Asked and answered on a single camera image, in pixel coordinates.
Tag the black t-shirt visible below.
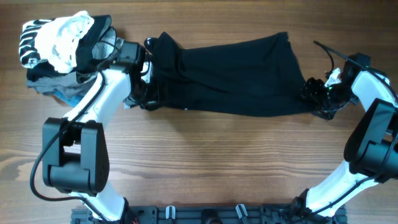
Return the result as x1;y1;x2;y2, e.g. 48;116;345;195
144;32;312;117

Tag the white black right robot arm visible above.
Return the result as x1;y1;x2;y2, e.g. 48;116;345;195
289;53;397;223

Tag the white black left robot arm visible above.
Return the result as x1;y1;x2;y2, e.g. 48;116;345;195
35;42;161;223

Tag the grey folded garment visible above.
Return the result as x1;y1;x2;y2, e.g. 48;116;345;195
26;28;124;98

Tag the black folded garment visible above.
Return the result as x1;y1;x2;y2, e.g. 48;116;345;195
26;14;118;82

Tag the white lace garment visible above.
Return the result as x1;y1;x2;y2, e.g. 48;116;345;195
34;11;95;73

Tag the black white striped garment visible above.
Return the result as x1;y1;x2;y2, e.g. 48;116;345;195
19;19;53;68

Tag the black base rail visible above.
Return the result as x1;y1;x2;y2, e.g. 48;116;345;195
70;203;348;224

